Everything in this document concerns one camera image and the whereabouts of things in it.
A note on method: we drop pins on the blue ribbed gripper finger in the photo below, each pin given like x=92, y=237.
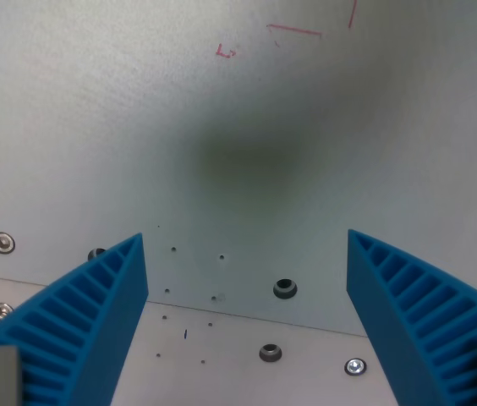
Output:
x=90, y=313
x=407, y=313

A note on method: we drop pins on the dark countersunk threaded hole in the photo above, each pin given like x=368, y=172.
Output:
x=95, y=254
x=270, y=352
x=285, y=289

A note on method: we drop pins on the silver hex socket screw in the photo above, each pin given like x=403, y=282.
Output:
x=1, y=311
x=355, y=366
x=2, y=243

